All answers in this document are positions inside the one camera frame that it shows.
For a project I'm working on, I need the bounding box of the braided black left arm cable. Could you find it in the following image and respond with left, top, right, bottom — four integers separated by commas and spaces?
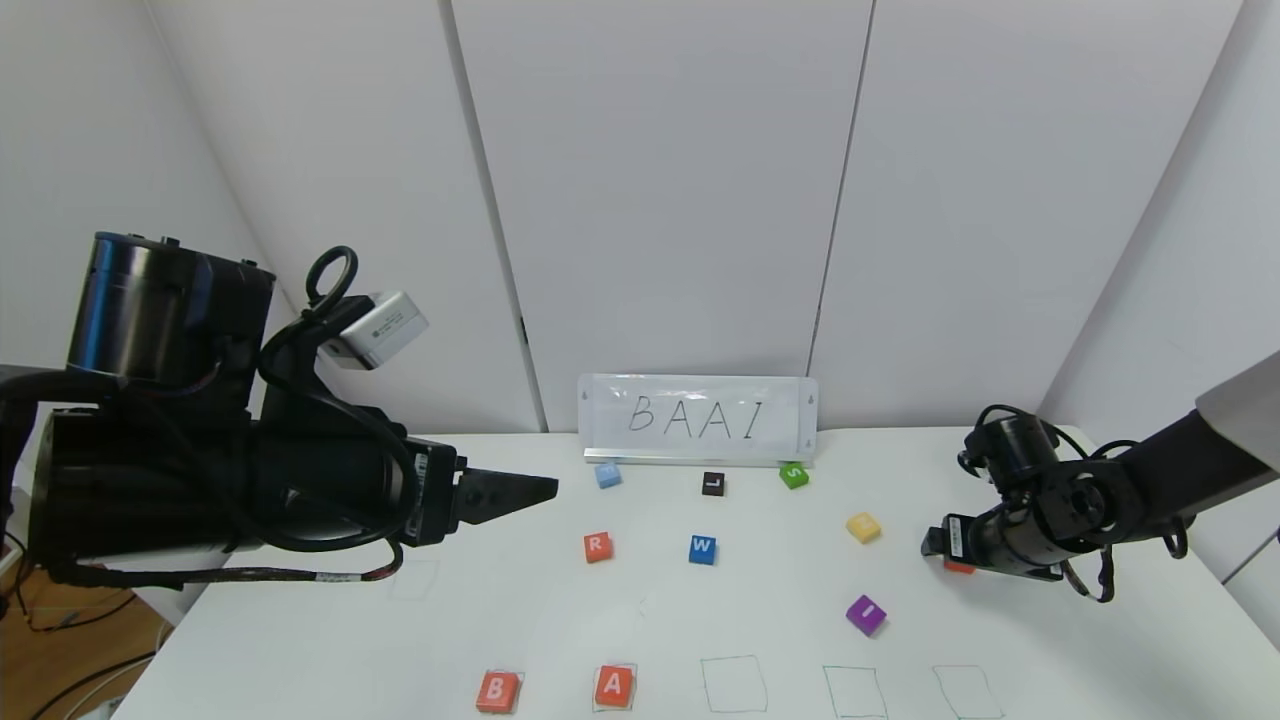
45, 540, 406, 591

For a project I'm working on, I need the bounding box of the orange letter B block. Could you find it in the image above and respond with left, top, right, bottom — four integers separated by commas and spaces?
475, 670, 524, 715

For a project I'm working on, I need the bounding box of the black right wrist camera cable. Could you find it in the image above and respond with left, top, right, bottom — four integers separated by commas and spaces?
958, 404, 1191, 605

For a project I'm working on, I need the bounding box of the black floor cable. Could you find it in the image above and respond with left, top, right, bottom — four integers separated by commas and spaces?
35, 652, 159, 720
0, 585, 141, 635

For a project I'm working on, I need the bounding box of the clear sign holder BAAI paper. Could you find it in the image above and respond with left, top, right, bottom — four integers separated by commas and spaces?
577, 373, 820, 467

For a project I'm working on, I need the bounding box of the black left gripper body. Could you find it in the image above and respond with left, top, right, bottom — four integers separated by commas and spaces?
308, 436, 468, 548

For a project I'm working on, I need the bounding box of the thin black left wrist cable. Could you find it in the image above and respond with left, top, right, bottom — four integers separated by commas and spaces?
225, 245, 421, 553

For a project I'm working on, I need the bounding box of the purple letter I block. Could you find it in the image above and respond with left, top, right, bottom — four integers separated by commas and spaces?
846, 594, 889, 637

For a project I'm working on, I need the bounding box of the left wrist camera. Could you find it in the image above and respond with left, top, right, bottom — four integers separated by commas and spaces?
320, 290, 431, 372

